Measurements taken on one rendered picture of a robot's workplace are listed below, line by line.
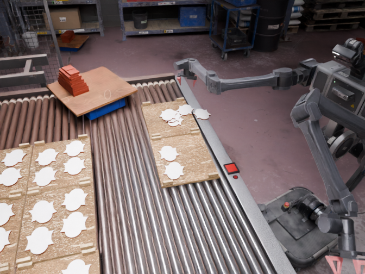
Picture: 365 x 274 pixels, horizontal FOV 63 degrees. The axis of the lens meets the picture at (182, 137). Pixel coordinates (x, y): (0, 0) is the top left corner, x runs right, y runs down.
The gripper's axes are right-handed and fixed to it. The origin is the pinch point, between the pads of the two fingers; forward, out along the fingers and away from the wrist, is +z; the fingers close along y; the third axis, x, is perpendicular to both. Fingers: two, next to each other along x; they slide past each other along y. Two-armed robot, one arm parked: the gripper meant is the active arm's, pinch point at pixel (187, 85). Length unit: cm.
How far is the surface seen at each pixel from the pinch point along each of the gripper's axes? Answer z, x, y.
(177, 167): 18, -66, 4
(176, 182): 18, -77, 6
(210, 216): 20, -94, 27
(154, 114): 19.0, -14.5, -21.7
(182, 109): 18.1, -5.8, -1.9
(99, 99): 8, -17, -61
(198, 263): 20, -121, 23
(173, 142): 18.7, -42.5, -2.4
